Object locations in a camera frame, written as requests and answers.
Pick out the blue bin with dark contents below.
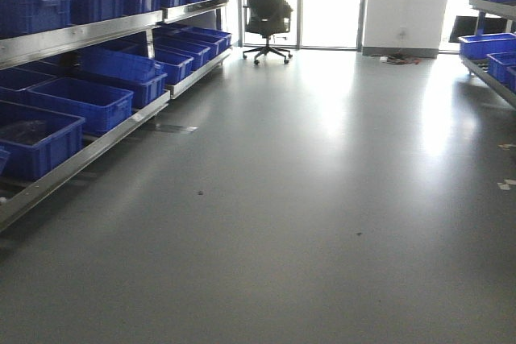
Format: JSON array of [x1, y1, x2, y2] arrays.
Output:
[[1, 101, 85, 181]]

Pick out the blue bin upper shelf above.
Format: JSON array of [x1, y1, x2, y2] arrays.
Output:
[[1, 0, 72, 39]]

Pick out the steel flow rack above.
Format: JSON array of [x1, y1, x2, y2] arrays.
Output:
[[458, 0, 515, 107], [1, 0, 229, 229]]

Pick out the blue bin shelf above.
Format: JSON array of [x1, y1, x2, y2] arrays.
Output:
[[25, 77, 134, 135], [1, 0, 72, 39]]

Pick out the blue bin lower shelf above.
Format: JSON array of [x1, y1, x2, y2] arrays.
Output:
[[25, 77, 134, 135]]

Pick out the black office chair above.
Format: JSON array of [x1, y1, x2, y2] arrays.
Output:
[[242, 0, 293, 65]]

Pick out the steel flow rack right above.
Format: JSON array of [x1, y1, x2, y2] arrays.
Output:
[[458, 0, 515, 107]]

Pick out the steel flow rack left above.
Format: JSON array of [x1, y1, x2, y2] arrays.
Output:
[[1, 0, 229, 229]]

